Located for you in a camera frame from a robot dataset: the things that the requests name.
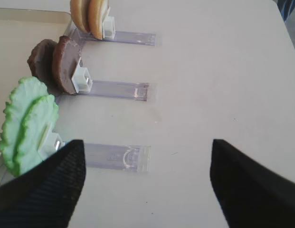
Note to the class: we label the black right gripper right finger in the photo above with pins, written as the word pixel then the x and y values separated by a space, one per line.
pixel 249 194

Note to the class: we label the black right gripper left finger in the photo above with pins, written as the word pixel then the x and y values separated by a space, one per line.
pixel 45 196

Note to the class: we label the green lettuce leaf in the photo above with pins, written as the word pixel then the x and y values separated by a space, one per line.
pixel 42 113
pixel 29 89

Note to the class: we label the clear lettuce rack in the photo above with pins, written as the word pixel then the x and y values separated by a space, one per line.
pixel 132 158

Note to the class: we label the brown meat patty outer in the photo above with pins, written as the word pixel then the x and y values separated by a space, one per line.
pixel 40 64

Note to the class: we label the brown meat patty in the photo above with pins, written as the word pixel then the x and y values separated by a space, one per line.
pixel 65 59
pixel 40 64

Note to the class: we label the brown meat patty inner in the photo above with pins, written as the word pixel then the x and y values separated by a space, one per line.
pixel 65 59

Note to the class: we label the clear patty rack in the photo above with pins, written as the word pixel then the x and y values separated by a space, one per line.
pixel 85 85

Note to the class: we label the clear bun rack right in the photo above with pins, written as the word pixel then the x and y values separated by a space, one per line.
pixel 111 35

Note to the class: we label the white metal tray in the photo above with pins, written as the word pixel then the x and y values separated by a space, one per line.
pixel 20 32

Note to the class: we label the tan bun slice inner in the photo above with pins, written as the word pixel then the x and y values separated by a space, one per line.
pixel 79 14

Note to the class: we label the tan bun slice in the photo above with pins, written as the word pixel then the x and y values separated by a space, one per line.
pixel 97 11
pixel 79 14

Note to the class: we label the tan bun slice outer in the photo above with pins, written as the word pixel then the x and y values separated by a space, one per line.
pixel 97 11

